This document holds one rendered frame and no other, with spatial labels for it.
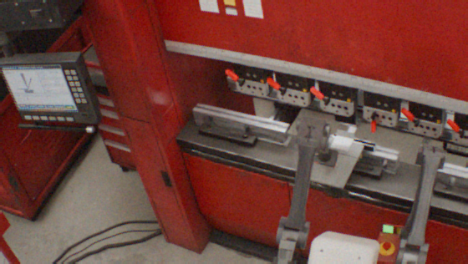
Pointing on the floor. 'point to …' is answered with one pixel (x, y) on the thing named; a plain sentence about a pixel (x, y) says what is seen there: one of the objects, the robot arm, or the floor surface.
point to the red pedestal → (5, 241)
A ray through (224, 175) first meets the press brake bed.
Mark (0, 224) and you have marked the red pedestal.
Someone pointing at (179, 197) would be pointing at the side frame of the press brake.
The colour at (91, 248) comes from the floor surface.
